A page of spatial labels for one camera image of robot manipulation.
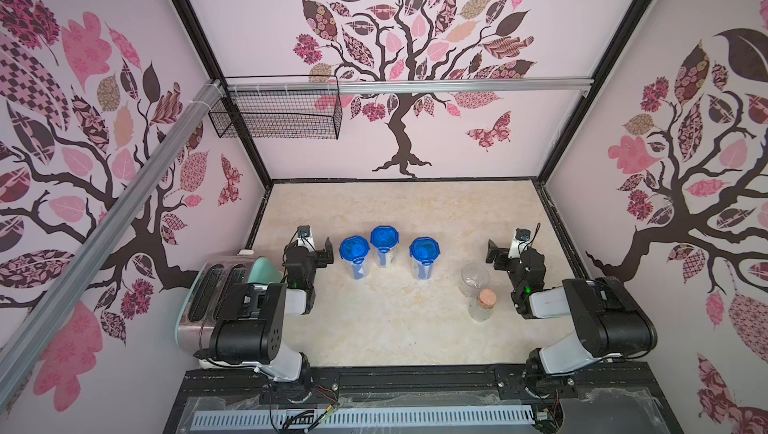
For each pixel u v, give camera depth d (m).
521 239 0.79
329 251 0.85
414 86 0.94
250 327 0.45
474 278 0.90
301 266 0.71
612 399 0.72
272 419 0.70
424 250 0.83
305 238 0.78
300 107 0.95
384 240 0.87
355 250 0.84
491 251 0.89
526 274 0.71
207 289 0.74
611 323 0.45
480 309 0.80
